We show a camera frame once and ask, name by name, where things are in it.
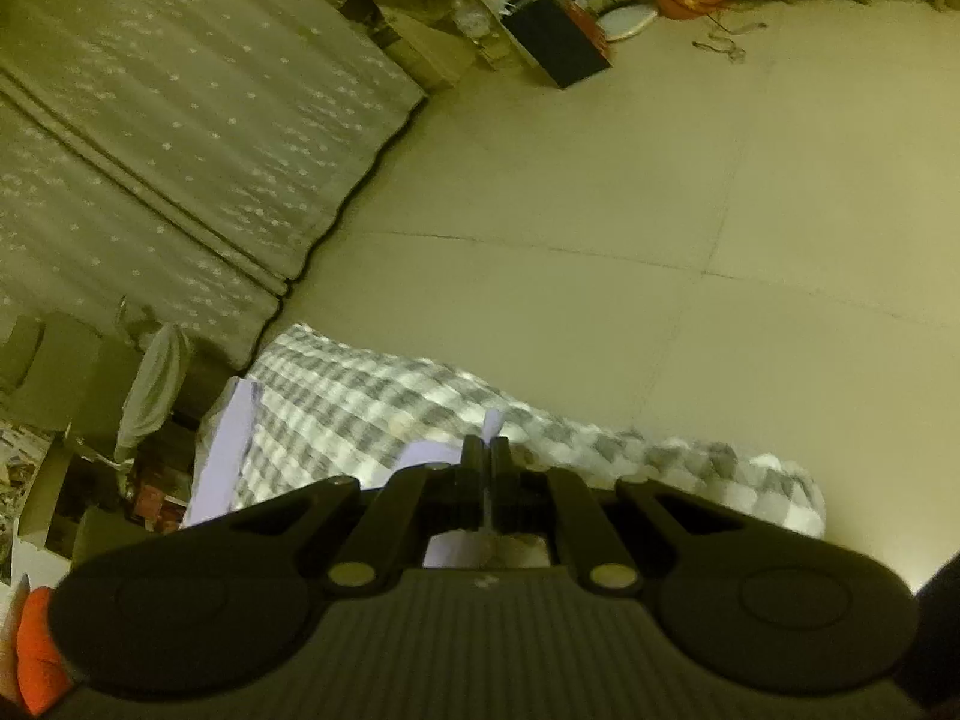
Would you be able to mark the grey white checked blanket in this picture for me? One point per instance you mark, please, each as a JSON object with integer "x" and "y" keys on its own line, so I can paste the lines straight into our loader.
{"x": 360, "y": 405}

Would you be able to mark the white round base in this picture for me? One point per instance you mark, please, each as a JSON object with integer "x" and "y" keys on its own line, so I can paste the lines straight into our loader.
{"x": 626, "y": 22}

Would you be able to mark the cardboard box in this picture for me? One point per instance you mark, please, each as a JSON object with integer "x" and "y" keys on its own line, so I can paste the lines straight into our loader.
{"x": 105, "y": 532}

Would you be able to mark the star print curtain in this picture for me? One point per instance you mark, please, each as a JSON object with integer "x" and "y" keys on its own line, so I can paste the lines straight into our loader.
{"x": 187, "y": 90}
{"x": 90, "y": 240}

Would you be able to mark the red box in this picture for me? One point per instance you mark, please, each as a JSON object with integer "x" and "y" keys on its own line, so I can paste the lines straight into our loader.
{"x": 157, "y": 499}

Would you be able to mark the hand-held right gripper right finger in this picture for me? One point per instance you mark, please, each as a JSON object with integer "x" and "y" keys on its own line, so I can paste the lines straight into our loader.
{"x": 501, "y": 465}

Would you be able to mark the white office chair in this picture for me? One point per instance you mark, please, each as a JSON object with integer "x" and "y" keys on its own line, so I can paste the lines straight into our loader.
{"x": 150, "y": 390}

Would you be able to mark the wooden shelf unit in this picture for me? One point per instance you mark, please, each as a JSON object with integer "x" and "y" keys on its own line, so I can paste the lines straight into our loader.
{"x": 420, "y": 37}

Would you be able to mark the lavender pants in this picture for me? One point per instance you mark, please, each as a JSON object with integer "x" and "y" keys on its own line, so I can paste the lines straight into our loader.
{"x": 225, "y": 450}

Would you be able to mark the orange plush pillow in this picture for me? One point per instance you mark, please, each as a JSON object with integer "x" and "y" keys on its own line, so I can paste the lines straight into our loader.
{"x": 41, "y": 652}

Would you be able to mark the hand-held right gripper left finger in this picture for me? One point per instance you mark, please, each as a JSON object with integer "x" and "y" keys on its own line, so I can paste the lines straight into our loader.
{"x": 472, "y": 465}

